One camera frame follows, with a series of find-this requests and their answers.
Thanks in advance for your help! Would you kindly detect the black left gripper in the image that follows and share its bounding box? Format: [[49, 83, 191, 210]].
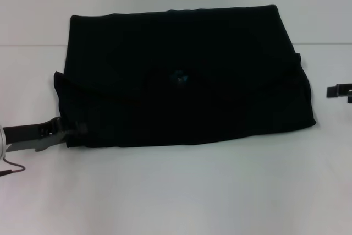
[[4, 117, 89, 145]]

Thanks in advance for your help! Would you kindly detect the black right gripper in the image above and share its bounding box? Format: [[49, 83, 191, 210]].
[[326, 83, 352, 103]]

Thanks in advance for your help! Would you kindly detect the black shirt with FREE print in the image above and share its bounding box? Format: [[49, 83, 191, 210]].
[[53, 4, 317, 149]]

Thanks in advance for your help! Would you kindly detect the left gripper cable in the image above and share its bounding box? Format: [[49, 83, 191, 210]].
[[0, 157, 26, 177]]

